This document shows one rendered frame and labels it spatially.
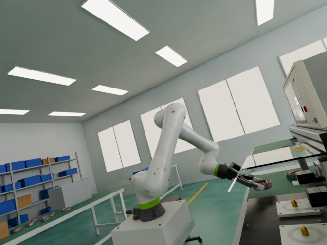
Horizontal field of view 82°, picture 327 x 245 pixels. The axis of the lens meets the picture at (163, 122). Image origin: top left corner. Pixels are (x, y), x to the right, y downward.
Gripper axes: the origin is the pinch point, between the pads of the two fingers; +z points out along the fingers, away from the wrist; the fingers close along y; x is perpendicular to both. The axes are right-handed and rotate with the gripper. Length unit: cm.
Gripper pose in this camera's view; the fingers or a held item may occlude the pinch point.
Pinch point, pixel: (261, 184)
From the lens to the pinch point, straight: 135.4
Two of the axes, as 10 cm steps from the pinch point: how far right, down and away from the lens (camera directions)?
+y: 4.7, 0.0, 8.8
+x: -1.9, 9.8, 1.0
